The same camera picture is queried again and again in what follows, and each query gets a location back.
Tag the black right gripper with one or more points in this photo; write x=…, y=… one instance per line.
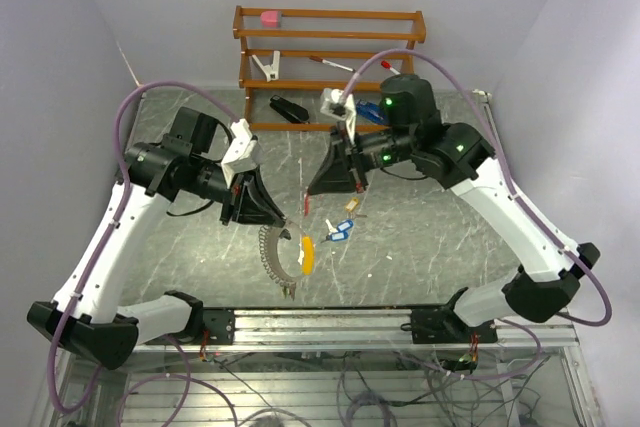
x=335, y=175

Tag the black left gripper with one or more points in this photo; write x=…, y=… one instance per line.
x=263, y=207

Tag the large keyring with keys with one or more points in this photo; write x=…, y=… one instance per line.
x=287, y=255

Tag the red key tag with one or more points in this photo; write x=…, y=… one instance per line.
x=306, y=204

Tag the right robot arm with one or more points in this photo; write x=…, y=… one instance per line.
x=460, y=160

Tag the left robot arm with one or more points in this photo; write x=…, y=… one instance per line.
x=85, y=316

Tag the yellow tagged key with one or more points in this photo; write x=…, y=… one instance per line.
x=352, y=207

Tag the blue key tag pair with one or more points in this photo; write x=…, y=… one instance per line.
x=338, y=232

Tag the blue stapler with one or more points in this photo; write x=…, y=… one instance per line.
x=371, y=112

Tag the black stapler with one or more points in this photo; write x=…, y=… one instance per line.
x=290, y=111

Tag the wooden three-tier shelf rack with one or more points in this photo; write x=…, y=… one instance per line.
x=342, y=36

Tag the white clip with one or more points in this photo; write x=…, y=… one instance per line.
x=270, y=71

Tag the red-capped white marker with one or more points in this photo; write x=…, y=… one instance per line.
x=386, y=65

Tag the pink eraser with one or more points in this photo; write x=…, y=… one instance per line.
x=270, y=19

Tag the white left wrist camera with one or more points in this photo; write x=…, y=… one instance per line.
x=243, y=154

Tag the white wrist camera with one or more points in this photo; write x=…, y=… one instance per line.
x=344, y=111
x=243, y=154

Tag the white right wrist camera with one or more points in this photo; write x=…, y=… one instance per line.
x=344, y=111

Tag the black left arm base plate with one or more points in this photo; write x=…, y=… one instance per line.
x=219, y=325

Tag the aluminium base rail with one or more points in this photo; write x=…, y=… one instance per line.
x=341, y=329

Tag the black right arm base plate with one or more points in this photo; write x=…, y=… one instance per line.
x=433, y=324

